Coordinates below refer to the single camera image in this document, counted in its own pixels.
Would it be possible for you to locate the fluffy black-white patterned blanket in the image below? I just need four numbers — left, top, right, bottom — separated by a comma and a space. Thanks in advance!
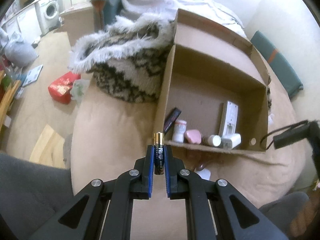
68, 13, 174, 103

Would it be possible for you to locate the small white bottle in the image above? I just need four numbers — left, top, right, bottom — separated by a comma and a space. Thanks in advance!
202, 135, 221, 147

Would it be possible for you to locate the white charger adapter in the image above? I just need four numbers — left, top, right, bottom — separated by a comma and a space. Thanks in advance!
221, 133, 241, 150

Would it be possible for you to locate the wooden chair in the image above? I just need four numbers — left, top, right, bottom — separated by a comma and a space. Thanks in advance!
1, 68, 21, 128

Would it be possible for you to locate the white remote control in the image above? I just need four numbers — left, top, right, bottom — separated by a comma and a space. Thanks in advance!
219, 101, 239, 137

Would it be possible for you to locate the black rectangular lighter box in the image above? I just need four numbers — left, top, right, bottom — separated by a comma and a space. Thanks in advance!
163, 107, 181, 134

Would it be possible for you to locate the blue white booklet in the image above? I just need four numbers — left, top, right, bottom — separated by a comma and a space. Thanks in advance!
22, 64, 43, 87

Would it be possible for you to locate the white pill bottle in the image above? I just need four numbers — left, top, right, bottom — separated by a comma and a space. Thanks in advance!
172, 119, 187, 143

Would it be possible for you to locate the red gift box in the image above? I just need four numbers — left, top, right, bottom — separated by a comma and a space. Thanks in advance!
48, 72, 81, 105

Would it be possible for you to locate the dark grey trouser leg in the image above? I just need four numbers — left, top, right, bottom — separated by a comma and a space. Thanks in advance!
1, 153, 73, 239

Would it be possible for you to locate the black gold AA battery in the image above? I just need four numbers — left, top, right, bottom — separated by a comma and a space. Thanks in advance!
153, 132, 164, 175

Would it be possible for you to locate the pink heart-shaped case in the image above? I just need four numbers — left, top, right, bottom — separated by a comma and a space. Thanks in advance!
184, 129, 202, 145

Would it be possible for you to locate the white washing machine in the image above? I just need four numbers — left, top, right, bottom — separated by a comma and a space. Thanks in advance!
35, 0, 59, 35

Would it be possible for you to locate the teal cushion with orange stripe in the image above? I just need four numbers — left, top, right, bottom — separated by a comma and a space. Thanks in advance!
251, 31, 304, 99

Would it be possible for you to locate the open cardboard box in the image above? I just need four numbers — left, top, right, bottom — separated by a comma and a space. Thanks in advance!
153, 9, 270, 154

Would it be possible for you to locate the grey stuffed bag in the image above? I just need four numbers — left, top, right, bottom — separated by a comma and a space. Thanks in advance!
4, 32, 38, 68

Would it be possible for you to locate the white bed sheet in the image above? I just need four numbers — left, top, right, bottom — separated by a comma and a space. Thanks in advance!
120, 0, 246, 38

